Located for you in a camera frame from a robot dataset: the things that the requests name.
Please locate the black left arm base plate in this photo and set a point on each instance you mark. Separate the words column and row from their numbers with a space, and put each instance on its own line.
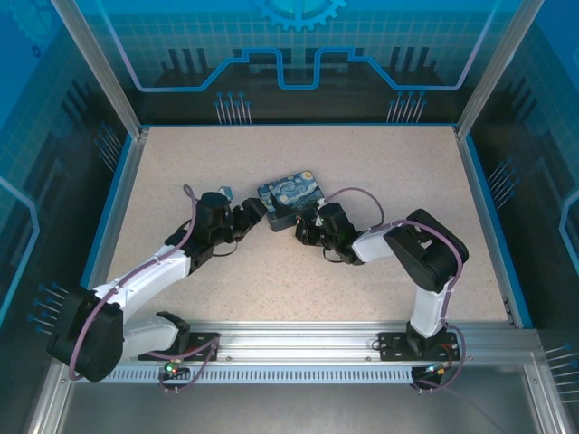
column 205, row 339

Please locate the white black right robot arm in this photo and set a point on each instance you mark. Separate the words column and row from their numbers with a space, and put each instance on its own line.
column 429, row 257

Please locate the aluminium table side rail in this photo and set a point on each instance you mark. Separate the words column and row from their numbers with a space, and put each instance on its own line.
column 479, row 203
column 122, row 203

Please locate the starry night print box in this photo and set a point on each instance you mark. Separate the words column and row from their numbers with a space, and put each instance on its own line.
column 291, row 194

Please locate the aluminium mounting rail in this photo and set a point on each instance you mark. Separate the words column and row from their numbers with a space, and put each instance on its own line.
column 294, row 339

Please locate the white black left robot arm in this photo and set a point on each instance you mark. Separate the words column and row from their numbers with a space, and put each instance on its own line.
column 149, row 273

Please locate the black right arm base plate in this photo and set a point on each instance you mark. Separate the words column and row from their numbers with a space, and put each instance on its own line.
column 389, row 343

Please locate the aluminium frame post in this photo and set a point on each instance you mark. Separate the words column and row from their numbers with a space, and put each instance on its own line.
column 97, row 63
column 495, row 59

